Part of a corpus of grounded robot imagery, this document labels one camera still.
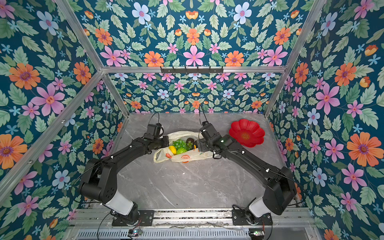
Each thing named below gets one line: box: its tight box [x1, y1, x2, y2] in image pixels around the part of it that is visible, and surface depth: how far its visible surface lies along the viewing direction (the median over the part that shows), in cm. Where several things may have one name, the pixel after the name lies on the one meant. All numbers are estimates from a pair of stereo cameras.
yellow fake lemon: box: [168, 145, 177, 155], surface depth 93 cm
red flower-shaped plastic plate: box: [228, 118, 265, 148], surface depth 110 cm
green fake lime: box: [176, 147, 188, 155], surface depth 92 cm
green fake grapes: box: [172, 139, 193, 151], surface depth 98 cm
